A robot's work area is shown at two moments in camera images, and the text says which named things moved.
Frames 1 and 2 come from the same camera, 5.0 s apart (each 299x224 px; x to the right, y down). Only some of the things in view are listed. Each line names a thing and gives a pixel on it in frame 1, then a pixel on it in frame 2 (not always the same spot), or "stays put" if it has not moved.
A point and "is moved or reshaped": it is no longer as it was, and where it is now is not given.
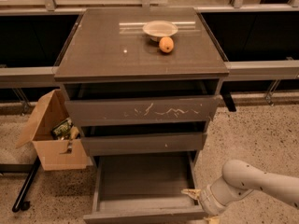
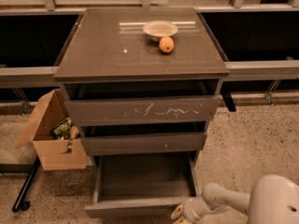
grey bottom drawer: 146,189 is moved or reshaped
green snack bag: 63,129 stays put
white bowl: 156,30 stays put
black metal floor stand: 32,169 stays put
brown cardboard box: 55,154 stays put
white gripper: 206,200 to 189,209
